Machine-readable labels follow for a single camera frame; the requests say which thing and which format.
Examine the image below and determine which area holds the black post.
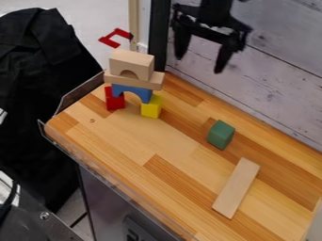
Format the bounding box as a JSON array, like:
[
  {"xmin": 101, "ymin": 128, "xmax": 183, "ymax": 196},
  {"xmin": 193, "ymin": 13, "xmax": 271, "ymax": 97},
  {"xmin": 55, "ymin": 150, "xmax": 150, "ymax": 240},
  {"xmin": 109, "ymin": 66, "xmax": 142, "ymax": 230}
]
[{"xmin": 147, "ymin": 0, "xmax": 173, "ymax": 73}]

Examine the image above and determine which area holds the red clamp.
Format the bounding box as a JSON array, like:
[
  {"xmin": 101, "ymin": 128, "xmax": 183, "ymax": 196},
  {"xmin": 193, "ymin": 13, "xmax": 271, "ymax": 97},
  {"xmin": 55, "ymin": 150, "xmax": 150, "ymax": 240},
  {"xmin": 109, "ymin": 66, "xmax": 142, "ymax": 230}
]
[{"xmin": 96, "ymin": 27, "xmax": 135, "ymax": 50}]

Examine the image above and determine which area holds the beige wooden post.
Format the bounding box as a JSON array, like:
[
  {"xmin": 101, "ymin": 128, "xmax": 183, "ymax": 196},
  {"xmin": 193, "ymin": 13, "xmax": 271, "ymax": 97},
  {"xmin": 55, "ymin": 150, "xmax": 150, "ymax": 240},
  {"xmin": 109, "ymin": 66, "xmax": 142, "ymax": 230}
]
[{"xmin": 126, "ymin": 0, "xmax": 141, "ymax": 53}]

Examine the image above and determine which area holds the yellow cube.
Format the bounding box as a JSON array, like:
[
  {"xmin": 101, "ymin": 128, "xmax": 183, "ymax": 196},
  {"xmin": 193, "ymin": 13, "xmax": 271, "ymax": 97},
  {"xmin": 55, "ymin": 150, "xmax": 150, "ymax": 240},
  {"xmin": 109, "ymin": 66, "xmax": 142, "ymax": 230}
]
[{"xmin": 139, "ymin": 93, "xmax": 164, "ymax": 120}]

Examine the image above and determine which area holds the blue arch block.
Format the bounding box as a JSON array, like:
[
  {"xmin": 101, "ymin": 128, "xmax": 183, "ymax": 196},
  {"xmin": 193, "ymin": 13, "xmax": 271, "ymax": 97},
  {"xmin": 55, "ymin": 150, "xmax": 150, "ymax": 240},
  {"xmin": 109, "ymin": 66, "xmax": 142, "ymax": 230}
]
[{"xmin": 109, "ymin": 83, "xmax": 155, "ymax": 104}]

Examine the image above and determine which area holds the natural wood arch block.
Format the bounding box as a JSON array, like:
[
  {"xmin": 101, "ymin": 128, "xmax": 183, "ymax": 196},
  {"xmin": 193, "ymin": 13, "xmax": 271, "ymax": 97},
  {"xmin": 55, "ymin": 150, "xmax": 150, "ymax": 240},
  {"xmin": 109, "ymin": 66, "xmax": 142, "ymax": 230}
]
[{"xmin": 107, "ymin": 48, "xmax": 156, "ymax": 82}]

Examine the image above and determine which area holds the black cloth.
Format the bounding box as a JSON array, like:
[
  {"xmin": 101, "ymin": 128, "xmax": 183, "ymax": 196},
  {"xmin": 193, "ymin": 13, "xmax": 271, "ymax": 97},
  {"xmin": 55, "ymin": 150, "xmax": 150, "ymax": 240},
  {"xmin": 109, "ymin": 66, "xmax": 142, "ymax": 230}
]
[{"xmin": 0, "ymin": 7, "xmax": 105, "ymax": 215}]

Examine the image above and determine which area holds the red cube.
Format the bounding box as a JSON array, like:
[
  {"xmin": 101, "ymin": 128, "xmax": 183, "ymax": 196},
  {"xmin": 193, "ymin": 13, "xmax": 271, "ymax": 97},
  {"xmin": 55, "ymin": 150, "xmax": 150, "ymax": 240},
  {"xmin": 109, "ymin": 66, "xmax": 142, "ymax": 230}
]
[{"xmin": 103, "ymin": 86, "xmax": 127, "ymax": 112}]

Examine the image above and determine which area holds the black equipment case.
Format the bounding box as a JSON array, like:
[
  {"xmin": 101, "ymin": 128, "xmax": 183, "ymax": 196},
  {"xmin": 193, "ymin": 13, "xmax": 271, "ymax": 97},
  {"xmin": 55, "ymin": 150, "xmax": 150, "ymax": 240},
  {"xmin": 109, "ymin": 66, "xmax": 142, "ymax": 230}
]
[{"xmin": 0, "ymin": 169, "xmax": 86, "ymax": 241}]

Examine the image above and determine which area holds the natural wood plank block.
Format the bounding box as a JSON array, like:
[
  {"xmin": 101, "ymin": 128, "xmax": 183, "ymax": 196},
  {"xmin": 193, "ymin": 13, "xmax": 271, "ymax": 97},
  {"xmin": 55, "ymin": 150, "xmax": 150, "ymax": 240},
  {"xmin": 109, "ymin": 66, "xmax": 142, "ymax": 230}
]
[{"xmin": 210, "ymin": 156, "xmax": 262, "ymax": 220}]

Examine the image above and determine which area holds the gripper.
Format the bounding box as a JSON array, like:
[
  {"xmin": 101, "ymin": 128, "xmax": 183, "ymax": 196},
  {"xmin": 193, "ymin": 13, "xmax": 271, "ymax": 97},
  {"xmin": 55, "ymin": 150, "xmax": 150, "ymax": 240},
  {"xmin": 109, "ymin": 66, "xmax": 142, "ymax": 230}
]
[{"xmin": 169, "ymin": 0, "xmax": 254, "ymax": 75}]

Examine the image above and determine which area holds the green cube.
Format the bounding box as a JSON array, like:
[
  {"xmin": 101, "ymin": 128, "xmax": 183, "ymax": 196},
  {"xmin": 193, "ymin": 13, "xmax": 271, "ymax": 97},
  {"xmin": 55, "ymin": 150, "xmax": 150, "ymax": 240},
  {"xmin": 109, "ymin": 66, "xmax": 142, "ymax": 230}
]
[{"xmin": 206, "ymin": 120, "xmax": 237, "ymax": 152}]

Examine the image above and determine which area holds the natural wood flat block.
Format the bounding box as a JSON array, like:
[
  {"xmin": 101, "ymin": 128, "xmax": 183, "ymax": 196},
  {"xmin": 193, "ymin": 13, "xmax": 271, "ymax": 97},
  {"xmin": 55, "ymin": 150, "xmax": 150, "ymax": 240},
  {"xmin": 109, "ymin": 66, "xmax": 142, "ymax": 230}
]
[{"xmin": 102, "ymin": 70, "xmax": 167, "ymax": 91}]

